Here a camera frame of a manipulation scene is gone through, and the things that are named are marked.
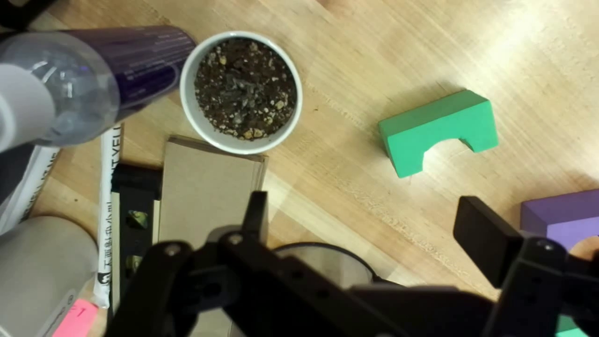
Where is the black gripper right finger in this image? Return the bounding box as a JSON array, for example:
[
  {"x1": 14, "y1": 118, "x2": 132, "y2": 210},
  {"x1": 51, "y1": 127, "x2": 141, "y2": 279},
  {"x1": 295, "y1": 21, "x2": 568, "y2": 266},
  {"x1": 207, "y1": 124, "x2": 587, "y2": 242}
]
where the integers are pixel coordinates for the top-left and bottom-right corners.
[{"x1": 452, "y1": 195, "x2": 527, "y2": 290}]

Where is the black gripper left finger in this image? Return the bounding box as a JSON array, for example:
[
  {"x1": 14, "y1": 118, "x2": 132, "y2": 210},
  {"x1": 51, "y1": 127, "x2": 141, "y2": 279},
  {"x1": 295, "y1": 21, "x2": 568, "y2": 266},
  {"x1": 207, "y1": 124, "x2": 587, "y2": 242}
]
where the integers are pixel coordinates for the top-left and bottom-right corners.
[{"x1": 242, "y1": 189, "x2": 272, "y2": 244}]

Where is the beige cardboard sheet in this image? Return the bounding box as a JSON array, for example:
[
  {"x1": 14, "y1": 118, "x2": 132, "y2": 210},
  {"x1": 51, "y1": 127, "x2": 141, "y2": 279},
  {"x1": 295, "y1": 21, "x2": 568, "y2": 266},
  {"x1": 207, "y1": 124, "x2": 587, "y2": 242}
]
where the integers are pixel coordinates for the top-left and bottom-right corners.
[{"x1": 156, "y1": 137, "x2": 270, "y2": 251}]

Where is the purple foam block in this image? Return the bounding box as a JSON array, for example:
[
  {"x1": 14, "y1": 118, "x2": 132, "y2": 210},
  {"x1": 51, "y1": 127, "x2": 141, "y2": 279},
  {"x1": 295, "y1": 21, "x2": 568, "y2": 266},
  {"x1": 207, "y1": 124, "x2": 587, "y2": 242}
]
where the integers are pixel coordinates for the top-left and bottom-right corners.
[{"x1": 521, "y1": 187, "x2": 599, "y2": 251}]

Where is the small green foam block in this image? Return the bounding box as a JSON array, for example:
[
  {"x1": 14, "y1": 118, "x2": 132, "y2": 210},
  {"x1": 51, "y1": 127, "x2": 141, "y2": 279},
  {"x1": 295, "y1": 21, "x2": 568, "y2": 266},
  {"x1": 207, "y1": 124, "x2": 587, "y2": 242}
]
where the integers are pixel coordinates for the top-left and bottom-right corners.
[{"x1": 379, "y1": 88, "x2": 503, "y2": 180}]

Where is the white ramekin with beans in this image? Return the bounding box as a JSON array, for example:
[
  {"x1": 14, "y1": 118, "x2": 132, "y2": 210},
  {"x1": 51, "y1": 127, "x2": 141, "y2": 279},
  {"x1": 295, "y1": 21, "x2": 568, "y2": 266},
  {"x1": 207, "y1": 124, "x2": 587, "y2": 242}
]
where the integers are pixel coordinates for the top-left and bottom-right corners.
[{"x1": 179, "y1": 30, "x2": 306, "y2": 157}]

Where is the white printed strip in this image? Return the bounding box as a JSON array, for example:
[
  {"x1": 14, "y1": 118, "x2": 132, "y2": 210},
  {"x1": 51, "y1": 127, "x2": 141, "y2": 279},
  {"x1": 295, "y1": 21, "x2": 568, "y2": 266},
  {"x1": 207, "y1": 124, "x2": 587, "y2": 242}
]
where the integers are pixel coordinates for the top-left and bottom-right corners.
[{"x1": 93, "y1": 124, "x2": 126, "y2": 311}]

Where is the pink sticky note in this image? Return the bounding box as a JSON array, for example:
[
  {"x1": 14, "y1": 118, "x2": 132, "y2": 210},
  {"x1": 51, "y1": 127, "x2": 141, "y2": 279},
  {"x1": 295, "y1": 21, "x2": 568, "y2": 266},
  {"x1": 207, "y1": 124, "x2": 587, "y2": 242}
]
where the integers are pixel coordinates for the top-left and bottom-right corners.
[{"x1": 51, "y1": 298, "x2": 102, "y2": 337}]

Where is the purple pump bottle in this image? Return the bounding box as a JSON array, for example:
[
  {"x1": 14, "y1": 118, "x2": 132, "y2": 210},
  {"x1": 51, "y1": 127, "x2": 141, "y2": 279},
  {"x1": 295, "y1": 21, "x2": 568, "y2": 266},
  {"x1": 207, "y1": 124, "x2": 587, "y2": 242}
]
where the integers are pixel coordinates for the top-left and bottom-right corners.
[{"x1": 0, "y1": 24, "x2": 199, "y2": 156}]

